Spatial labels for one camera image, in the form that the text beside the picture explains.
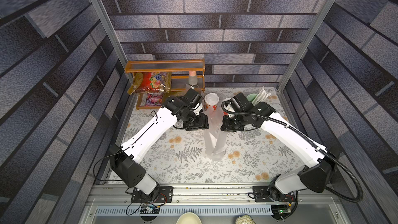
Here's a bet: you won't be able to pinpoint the small pink white bottle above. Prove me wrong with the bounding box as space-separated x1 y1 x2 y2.
188 71 198 86

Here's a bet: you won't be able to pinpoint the red snack bag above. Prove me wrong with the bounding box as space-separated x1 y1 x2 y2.
127 72 172 94

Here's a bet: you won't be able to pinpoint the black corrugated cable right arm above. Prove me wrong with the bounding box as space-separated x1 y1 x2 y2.
221 97 364 203

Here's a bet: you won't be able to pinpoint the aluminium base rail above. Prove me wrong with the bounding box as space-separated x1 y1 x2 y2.
83 184 342 222

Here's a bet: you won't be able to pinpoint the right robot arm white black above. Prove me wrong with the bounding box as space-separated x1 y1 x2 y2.
221 93 335 202

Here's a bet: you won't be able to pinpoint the white wrapped straws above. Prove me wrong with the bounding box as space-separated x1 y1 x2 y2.
252 87 272 105

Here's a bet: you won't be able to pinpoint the patterned round object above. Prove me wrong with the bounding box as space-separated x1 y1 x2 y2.
234 215 256 224

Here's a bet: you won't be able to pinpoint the green straw holder cup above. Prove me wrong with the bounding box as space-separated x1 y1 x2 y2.
246 93 257 102

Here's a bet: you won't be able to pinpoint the red cup white lid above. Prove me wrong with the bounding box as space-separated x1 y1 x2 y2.
205 93 219 113
221 99 234 118

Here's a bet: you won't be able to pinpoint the white bowl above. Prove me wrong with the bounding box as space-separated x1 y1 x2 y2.
176 213 202 224

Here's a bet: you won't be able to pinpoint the clear plastic carrier bag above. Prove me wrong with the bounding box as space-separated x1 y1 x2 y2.
184 84 203 94

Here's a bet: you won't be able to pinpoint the colourful candy bag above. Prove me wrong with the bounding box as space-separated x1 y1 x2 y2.
145 93 163 106

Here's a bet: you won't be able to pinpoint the orange two-tier shelf rack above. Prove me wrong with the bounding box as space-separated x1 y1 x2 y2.
124 59 205 92

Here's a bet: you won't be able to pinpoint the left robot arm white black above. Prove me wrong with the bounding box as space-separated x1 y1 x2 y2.
109 89 209 202

